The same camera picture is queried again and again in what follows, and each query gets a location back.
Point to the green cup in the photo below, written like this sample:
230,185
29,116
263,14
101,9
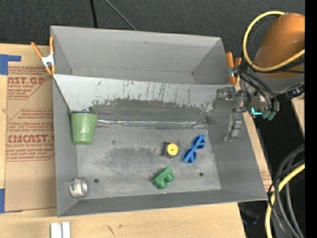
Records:
83,129

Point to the brown cardboard board, red print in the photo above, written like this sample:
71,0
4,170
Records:
27,123

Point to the green toy block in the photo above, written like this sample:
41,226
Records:
162,178

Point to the black cylinder on white bracket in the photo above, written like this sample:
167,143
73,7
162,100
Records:
297,92

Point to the yellow and black round toy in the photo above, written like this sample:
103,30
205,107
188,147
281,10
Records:
172,149

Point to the blue sunglasses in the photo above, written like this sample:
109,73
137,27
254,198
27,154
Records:
192,151

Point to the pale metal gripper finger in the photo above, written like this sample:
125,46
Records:
235,126
226,94

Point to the grey metal bin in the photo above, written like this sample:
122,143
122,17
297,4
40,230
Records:
138,58

